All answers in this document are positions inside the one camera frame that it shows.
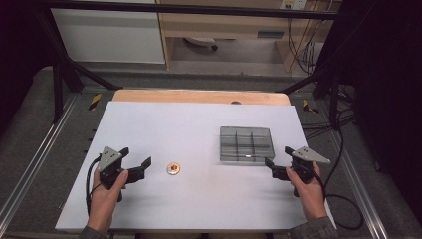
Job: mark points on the chair base with caster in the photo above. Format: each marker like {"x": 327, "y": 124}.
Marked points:
{"x": 199, "y": 41}

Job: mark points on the white wall socket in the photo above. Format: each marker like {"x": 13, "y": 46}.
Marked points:
{"x": 293, "y": 4}

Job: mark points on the white board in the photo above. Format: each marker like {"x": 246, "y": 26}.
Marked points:
{"x": 199, "y": 126}

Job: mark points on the black curtain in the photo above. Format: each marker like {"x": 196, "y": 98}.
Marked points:
{"x": 388, "y": 83}
{"x": 20, "y": 49}

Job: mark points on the light wooden desk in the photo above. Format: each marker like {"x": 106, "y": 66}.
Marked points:
{"x": 215, "y": 26}

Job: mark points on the aluminium floor rail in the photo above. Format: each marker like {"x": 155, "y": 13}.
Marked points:
{"x": 36, "y": 156}
{"x": 361, "y": 189}

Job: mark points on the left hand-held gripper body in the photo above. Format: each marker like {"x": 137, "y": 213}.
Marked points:
{"x": 107, "y": 161}

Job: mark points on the black metal frame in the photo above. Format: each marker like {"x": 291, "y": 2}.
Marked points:
{"x": 199, "y": 9}

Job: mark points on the wooden table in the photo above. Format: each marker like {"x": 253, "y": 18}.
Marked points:
{"x": 199, "y": 97}

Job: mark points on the person's left hand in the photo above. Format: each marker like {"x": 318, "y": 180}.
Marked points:
{"x": 103, "y": 205}

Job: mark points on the person's right hand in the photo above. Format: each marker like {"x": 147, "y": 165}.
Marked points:
{"x": 312, "y": 199}

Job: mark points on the white cabinet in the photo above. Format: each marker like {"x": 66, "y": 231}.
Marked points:
{"x": 109, "y": 36}

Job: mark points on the yellow black tape strip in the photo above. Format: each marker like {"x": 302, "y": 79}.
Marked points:
{"x": 308, "y": 108}
{"x": 95, "y": 101}

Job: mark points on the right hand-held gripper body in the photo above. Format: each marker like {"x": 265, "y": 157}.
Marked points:
{"x": 305, "y": 166}

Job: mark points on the round gold badge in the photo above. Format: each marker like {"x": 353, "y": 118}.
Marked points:
{"x": 173, "y": 168}

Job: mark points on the clear grey compartment box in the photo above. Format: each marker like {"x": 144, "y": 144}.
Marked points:
{"x": 247, "y": 144}

